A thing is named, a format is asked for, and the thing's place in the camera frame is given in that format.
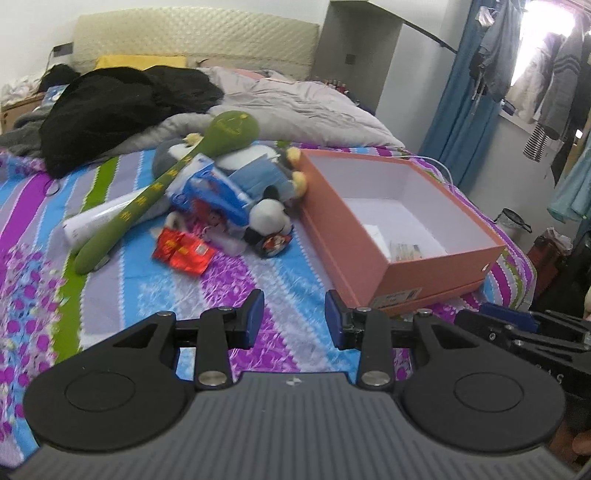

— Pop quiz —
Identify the small panda plush toy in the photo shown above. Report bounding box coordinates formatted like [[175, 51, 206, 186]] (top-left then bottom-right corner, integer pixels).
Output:
[[242, 186, 296, 250]]

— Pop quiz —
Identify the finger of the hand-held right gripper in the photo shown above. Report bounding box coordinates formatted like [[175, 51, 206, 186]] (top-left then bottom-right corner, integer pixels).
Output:
[[454, 309, 591, 357], [479, 302, 591, 333]]

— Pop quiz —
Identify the beige padded headboard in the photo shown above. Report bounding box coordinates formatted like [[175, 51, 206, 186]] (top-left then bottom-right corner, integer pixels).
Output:
[[71, 8, 321, 80]]

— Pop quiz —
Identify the long green plush toy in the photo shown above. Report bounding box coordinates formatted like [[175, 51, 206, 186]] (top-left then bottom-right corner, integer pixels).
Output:
[[75, 111, 259, 276]]

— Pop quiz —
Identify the white trash bin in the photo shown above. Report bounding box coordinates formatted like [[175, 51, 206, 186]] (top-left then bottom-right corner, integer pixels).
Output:
[[496, 209, 532, 241]]

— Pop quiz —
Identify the blue-grey hanging garment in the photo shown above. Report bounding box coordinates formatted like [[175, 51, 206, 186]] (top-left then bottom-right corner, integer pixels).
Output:
[[470, 0, 522, 103]]

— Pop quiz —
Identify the blue white plastic packet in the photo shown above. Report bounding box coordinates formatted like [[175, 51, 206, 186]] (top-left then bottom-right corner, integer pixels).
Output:
[[168, 154, 252, 227]]

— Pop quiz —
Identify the white paper roll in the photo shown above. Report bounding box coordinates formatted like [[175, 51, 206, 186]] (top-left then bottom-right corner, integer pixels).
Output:
[[62, 187, 171, 254]]

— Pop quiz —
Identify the black white striped garment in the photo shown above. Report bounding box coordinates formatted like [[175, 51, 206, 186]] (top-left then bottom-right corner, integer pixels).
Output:
[[524, 122, 559, 162]]

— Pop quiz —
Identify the small printed card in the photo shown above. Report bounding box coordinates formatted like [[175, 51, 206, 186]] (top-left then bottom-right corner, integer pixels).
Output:
[[389, 241, 423, 264]]

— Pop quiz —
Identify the red foil packet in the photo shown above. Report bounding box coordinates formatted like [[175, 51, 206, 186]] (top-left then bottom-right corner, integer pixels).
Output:
[[152, 227, 218, 277]]

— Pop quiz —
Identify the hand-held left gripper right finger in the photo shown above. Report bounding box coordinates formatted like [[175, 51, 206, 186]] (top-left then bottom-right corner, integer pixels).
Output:
[[324, 290, 481, 389]]

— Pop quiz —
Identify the grey striped hanging cardigan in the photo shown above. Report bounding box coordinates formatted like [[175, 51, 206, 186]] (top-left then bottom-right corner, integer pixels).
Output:
[[536, 18, 586, 139]]

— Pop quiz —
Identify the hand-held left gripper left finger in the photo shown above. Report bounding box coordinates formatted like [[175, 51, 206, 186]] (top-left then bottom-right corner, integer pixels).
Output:
[[113, 290, 265, 389]]

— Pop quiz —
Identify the grey wall cabinet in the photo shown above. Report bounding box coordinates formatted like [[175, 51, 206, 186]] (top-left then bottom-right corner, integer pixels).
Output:
[[310, 0, 455, 116]]

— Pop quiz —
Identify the orange cardboard box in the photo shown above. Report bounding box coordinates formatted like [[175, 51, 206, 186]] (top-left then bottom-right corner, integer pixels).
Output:
[[295, 148, 508, 317]]

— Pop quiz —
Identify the blue face mask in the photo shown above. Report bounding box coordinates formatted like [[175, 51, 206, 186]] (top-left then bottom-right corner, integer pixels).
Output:
[[231, 157, 296, 204]]

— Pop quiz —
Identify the striped floral bedsheet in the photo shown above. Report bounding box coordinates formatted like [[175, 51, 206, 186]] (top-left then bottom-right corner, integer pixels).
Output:
[[0, 141, 539, 462]]

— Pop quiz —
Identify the white paper sheet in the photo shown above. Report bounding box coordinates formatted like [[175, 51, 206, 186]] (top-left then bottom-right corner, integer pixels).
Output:
[[364, 224, 394, 262]]

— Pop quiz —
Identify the dark grey blanket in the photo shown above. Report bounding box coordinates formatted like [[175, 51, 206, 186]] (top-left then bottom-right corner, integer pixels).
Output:
[[0, 111, 49, 158]]

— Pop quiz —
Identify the light grey duvet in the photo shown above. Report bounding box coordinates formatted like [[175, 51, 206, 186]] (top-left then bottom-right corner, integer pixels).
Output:
[[120, 67, 404, 153]]

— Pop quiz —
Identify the red-brown bag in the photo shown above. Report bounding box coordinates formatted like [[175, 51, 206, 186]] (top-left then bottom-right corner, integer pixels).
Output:
[[526, 228, 573, 310]]

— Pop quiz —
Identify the blue curtain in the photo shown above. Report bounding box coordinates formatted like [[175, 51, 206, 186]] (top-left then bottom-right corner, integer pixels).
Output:
[[418, 0, 504, 195]]

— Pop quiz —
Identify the black bag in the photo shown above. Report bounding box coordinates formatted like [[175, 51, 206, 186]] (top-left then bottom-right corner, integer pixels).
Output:
[[551, 244, 591, 317]]

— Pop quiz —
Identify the teal hanging garment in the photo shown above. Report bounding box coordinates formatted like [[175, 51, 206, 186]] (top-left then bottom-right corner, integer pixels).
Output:
[[547, 138, 591, 223]]

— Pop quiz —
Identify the black curtain rod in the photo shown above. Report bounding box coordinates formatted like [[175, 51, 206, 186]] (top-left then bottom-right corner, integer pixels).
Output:
[[401, 17, 459, 50]]

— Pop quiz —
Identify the round red badge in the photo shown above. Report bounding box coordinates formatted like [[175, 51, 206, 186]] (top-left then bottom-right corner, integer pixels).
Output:
[[261, 233, 293, 258]]

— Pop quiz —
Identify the grey white penguin plush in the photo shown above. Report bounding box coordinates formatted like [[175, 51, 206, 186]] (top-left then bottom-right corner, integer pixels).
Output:
[[152, 133, 309, 201]]

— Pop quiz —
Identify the beige hanging garment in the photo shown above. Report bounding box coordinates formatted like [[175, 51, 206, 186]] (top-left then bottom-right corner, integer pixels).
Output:
[[508, 37, 555, 123]]

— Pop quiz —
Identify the black clothing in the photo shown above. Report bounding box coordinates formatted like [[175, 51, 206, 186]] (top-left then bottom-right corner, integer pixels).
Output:
[[39, 64, 225, 180]]

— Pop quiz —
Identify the wooden bedside cabinet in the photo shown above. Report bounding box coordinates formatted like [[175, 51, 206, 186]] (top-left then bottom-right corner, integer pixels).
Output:
[[0, 90, 47, 134]]

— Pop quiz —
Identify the yellow pillow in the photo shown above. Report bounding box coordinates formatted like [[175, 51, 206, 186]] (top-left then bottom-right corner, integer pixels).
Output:
[[95, 54, 188, 71]]

